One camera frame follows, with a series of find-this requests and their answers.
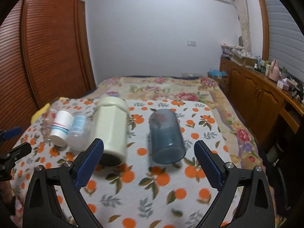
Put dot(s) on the yellow cloth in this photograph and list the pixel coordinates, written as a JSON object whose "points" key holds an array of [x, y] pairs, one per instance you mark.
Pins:
{"points": [[44, 109]]}

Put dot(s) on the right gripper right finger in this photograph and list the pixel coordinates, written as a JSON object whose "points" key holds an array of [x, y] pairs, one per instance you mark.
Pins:
{"points": [[255, 207]]}

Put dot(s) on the blue translucent plastic cup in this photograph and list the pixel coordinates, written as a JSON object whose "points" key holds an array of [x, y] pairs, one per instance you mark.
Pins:
{"points": [[166, 141]]}

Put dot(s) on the brown louvered wardrobe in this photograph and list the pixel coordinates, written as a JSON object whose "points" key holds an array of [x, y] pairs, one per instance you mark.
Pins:
{"points": [[44, 55]]}

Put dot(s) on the cardboard box of clutter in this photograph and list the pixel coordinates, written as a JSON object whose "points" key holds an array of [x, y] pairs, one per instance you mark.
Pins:
{"points": [[244, 58]]}

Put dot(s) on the box with blue bag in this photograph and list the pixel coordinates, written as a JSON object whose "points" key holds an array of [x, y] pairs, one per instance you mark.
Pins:
{"points": [[221, 77]]}

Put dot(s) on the cream ceramic faceted cup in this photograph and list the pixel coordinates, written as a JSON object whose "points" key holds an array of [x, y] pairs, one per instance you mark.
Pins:
{"points": [[110, 125]]}

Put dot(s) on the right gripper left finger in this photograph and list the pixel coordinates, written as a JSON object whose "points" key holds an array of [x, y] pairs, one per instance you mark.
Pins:
{"points": [[42, 207]]}

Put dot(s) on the cream floral curtain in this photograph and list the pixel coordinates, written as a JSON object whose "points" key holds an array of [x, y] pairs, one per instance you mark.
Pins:
{"points": [[243, 15]]}

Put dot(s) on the printed clear glass cup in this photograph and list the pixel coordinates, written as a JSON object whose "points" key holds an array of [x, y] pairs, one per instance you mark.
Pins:
{"points": [[48, 119]]}

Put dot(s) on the wooden sideboard cabinet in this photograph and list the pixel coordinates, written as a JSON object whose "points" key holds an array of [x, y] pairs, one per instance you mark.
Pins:
{"points": [[259, 102]]}

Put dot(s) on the person's left hand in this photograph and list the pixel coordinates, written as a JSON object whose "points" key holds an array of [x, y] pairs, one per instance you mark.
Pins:
{"points": [[5, 192]]}

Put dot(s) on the white wall socket strip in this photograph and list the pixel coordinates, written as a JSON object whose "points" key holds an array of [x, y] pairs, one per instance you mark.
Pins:
{"points": [[191, 75]]}

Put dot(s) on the small desk fan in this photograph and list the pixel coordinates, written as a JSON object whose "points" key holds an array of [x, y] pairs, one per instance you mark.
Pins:
{"points": [[240, 40]]}

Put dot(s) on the clear plastic labelled cup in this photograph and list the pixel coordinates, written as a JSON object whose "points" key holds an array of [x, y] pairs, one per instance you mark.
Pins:
{"points": [[79, 133]]}

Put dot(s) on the white striped paper cup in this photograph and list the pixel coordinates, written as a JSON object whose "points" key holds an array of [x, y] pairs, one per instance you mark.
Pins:
{"points": [[61, 127]]}

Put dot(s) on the white wall switch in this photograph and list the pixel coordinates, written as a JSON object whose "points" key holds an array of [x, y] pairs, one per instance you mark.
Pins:
{"points": [[191, 43]]}

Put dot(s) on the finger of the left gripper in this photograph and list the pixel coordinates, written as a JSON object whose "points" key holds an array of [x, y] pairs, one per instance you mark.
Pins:
{"points": [[17, 153], [9, 134]]}

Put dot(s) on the pink tissue box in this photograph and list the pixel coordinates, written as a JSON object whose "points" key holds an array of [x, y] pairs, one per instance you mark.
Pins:
{"points": [[282, 85]]}

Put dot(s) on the grey window blind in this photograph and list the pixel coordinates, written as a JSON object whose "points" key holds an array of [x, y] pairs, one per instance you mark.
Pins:
{"points": [[285, 39]]}

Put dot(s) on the floral bed blanket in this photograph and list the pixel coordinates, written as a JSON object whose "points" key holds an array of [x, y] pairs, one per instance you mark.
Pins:
{"points": [[204, 90]]}

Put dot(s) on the green bottle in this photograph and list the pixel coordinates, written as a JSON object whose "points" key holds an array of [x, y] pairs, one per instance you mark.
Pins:
{"points": [[284, 73]]}

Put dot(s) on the pink thermos jug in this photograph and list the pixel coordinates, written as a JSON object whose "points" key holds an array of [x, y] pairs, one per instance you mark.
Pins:
{"points": [[274, 71]]}

